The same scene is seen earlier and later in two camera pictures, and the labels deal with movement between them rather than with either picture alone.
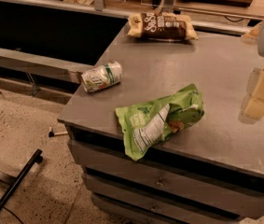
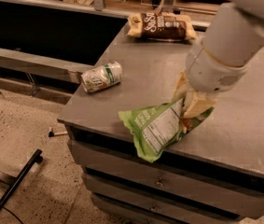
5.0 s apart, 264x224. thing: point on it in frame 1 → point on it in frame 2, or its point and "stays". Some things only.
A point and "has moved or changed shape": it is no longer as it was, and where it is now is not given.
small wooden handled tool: x=51 y=133 stays
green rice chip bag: x=147 y=124 has moved or changed shape
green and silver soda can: x=107 y=75 stays
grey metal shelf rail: x=15 y=59 stays
